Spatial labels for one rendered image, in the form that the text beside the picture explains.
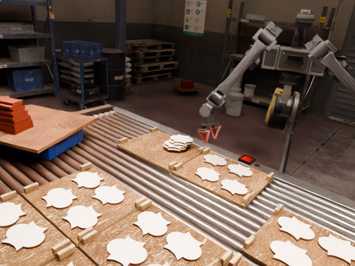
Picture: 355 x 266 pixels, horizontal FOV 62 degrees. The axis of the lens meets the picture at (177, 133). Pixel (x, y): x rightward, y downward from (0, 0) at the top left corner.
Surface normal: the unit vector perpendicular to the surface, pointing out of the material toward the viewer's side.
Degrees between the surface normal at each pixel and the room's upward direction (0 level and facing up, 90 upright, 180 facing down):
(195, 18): 90
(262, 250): 0
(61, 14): 90
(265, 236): 0
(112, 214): 0
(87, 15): 90
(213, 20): 90
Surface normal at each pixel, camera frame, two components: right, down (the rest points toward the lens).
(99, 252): 0.08, -0.92
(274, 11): -0.65, 0.25
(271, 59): -0.34, 0.34
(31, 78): 0.72, 0.33
